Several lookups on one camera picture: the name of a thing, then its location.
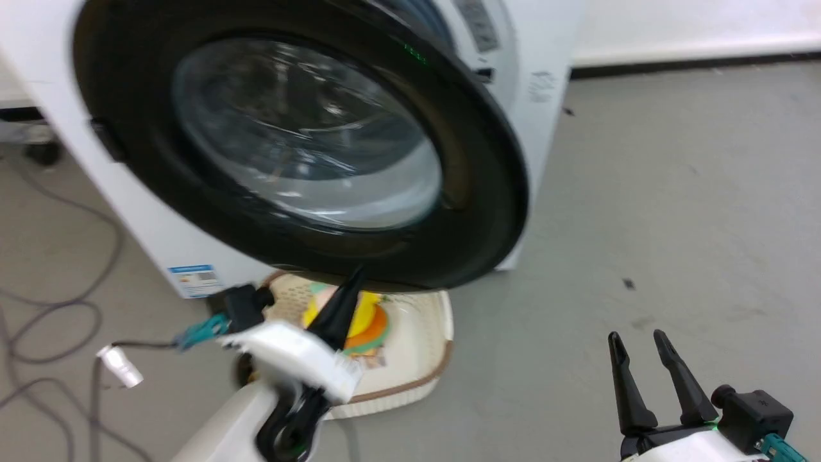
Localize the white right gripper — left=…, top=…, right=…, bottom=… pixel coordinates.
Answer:
left=607, top=329, right=772, bottom=462

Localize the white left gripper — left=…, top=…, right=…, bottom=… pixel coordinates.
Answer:
left=217, top=266, right=368, bottom=405

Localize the black round washing machine door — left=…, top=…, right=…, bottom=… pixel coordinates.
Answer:
left=72, top=0, right=530, bottom=293

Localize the white front-load washing machine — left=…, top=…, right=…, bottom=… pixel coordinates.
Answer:
left=0, top=0, right=588, bottom=300

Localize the cream laundry basket brown rim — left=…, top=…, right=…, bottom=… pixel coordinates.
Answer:
left=239, top=271, right=455, bottom=421

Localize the blue white energy label sticker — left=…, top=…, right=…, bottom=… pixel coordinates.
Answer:
left=167, top=263, right=223, bottom=300

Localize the black caster wheel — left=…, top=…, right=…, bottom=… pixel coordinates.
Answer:
left=24, top=141, right=65, bottom=167

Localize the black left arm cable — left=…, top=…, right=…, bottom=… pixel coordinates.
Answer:
left=256, top=387, right=333, bottom=462

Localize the thin cable with white tag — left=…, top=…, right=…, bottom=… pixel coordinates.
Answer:
left=95, top=339, right=180, bottom=389

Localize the grey floor cable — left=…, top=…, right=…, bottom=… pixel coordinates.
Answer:
left=0, top=154, right=155, bottom=462

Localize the black wall baseboard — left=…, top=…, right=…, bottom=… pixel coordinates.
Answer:
left=570, top=51, right=821, bottom=81

